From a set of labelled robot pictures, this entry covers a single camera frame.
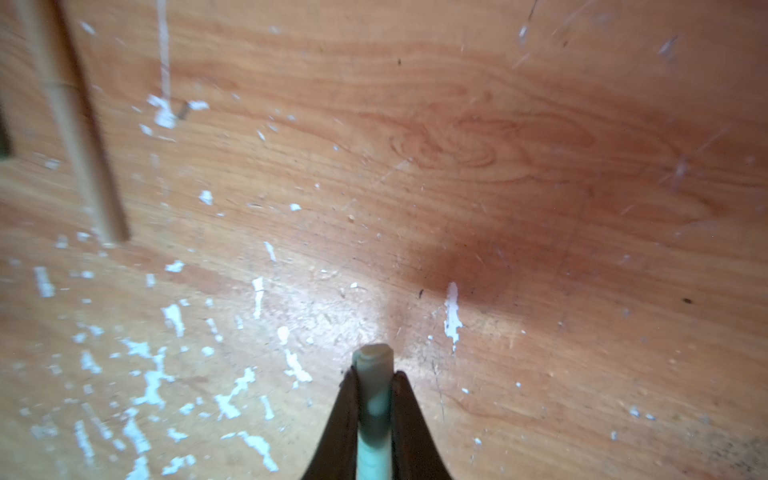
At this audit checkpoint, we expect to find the dark green pen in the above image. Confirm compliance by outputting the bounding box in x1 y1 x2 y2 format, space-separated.
0 111 13 160

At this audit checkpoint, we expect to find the light green pen cap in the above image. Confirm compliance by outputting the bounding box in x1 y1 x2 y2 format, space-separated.
353 343 394 479

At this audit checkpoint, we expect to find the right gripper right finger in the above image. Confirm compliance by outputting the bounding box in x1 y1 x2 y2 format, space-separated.
390 371 452 480

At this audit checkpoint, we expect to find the beige pen cap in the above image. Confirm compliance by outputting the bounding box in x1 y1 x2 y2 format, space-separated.
14 0 78 87

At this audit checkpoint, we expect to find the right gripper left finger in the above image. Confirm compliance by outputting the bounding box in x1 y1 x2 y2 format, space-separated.
302 367 360 480

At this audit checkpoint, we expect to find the beige pen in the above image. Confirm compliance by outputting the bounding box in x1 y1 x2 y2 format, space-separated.
46 85 129 245

